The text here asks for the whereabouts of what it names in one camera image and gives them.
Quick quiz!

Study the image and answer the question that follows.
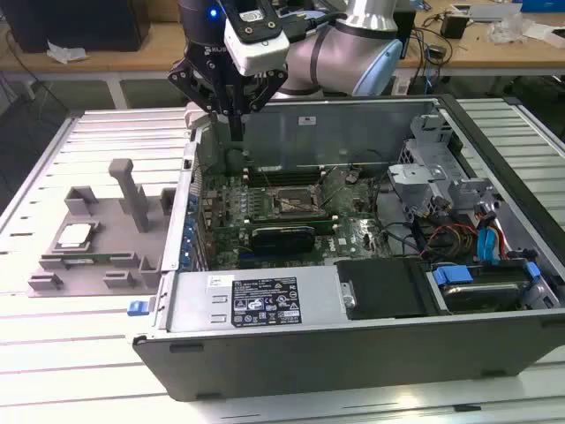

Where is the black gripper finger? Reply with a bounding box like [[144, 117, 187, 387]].
[[236, 72, 289, 142], [166, 57, 237, 142]]

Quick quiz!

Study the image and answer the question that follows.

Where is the thin wire locking lever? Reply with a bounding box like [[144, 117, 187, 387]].
[[320, 188, 344, 208], [257, 168, 279, 199]]

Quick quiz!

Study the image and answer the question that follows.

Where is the silver CPU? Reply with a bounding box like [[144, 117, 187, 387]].
[[56, 223, 96, 248]]

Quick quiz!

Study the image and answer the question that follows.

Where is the CPU socket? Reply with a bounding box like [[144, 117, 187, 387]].
[[269, 185, 320, 218]]

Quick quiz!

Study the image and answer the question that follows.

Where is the wooden desk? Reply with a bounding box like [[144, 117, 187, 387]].
[[0, 8, 565, 85]]

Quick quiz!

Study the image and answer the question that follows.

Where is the black cylinder part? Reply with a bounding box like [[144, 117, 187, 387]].
[[224, 148, 245, 176]]

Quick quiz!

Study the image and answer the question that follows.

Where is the large black computer tower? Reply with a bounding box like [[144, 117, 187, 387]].
[[4, 0, 151, 54]]

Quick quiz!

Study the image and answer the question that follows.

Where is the crumpled white paper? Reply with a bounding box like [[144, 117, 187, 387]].
[[45, 39, 88, 64]]

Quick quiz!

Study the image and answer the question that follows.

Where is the black graphics card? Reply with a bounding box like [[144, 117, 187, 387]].
[[249, 223, 317, 256]]

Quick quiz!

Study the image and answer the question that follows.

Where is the metal drive cage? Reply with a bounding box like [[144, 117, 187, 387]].
[[387, 112, 504, 222]]

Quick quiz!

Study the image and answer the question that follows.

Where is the green motherboard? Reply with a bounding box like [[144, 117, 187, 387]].
[[193, 165, 395, 270]]

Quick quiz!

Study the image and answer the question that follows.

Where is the grey parts rack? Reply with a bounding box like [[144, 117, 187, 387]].
[[26, 158, 177, 299]]

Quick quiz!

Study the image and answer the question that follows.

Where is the small black cube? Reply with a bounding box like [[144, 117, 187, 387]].
[[440, 12, 468, 39]]

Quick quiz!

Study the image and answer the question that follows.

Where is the green RAM stick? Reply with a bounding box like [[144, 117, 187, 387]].
[[61, 253, 133, 266]]

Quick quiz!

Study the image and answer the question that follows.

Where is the silver power supply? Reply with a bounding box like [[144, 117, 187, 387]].
[[163, 264, 350, 333]]

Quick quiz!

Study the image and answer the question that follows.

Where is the black plastic bay cover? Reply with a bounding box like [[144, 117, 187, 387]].
[[334, 257, 438, 320]]

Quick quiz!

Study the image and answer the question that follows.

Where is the grey flat tray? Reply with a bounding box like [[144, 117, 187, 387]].
[[450, 3, 522, 23]]

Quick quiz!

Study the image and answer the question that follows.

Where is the crumpled clear plastic bag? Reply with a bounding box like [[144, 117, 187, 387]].
[[487, 11, 531, 45]]

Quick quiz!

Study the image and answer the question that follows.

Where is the white sheet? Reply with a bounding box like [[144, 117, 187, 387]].
[[524, 22, 555, 40]]

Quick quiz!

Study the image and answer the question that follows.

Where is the open black PC case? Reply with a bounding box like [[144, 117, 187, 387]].
[[132, 93, 565, 403]]

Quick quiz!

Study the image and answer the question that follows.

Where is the blue box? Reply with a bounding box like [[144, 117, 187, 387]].
[[520, 0, 565, 14]]

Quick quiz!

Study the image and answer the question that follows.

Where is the hard disk in blue carrier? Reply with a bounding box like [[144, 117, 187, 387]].
[[426, 259, 543, 315]]

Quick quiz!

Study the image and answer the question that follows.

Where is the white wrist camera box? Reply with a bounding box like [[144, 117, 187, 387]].
[[220, 0, 291, 77]]

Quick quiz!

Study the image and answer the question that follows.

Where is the black camera cable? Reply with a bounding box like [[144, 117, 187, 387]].
[[285, 9, 350, 43]]

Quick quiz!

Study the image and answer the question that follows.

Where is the yellow red wire bundle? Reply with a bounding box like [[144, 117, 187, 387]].
[[421, 223, 480, 260]]

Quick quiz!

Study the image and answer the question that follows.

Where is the blue flat wire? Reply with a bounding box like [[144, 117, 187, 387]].
[[477, 223, 501, 266]]

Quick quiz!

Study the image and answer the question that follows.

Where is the red flat wire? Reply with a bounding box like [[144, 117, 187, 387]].
[[493, 220, 511, 264]]

